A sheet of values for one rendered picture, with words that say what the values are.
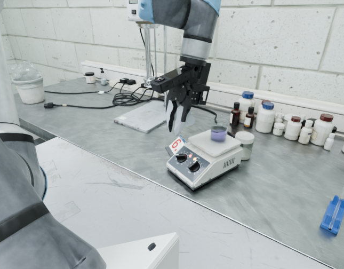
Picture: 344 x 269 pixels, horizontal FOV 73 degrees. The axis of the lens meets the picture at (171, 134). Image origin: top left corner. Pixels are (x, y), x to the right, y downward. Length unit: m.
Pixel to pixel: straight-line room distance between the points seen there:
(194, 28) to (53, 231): 0.50
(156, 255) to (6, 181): 0.16
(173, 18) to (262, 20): 0.60
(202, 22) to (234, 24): 0.56
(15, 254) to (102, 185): 0.47
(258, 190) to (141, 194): 0.32
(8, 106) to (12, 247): 0.26
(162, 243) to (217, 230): 0.35
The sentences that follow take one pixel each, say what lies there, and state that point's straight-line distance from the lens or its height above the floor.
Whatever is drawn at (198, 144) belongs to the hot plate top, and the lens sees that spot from 0.69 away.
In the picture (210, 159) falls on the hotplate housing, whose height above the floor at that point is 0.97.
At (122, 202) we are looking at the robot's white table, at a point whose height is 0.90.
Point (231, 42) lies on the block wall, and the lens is 1.17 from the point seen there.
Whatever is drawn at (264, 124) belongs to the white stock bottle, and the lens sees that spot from 0.99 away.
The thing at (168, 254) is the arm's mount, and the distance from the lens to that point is 0.24.
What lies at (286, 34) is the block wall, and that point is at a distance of 1.10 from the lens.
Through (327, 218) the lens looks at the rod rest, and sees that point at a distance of 0.65.
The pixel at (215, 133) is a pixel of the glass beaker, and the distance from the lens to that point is 0.69.
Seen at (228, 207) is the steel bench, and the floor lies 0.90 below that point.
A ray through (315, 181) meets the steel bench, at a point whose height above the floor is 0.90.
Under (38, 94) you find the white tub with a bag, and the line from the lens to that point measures 1.42.
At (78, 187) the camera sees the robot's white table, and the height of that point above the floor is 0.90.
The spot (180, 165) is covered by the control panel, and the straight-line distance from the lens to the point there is 0.68.
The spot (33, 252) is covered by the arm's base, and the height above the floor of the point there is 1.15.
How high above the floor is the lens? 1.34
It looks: 28 degrees down
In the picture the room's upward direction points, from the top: straight up
